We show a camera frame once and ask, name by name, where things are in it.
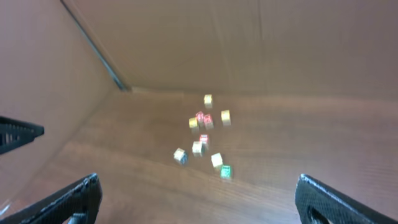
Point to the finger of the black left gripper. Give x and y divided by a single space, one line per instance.
15 133

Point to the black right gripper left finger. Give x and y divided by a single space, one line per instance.
78 202

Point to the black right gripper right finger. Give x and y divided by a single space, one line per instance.
317 202

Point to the green framed wooden block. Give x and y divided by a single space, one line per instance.
226 172

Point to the plain block yellow side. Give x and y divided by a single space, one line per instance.
217 161

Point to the plain block blue side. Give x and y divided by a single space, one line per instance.
180 156

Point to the right yellow wooden block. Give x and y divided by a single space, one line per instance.
225 117

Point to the yellow wooden block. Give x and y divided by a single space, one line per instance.
225 117
193 124
208 101

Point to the red framed wooden block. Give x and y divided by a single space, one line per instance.
204 139

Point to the plain block green side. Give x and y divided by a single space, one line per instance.
198 148

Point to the red letter M block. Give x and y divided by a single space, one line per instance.
208 121

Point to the left yellow wooden block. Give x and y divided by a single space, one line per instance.
193 124

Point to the red circle wooden block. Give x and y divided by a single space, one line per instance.
200 117

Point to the far yellow wooden block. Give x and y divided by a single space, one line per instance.
208 101

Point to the cardboard box wall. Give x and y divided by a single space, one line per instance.
311 87

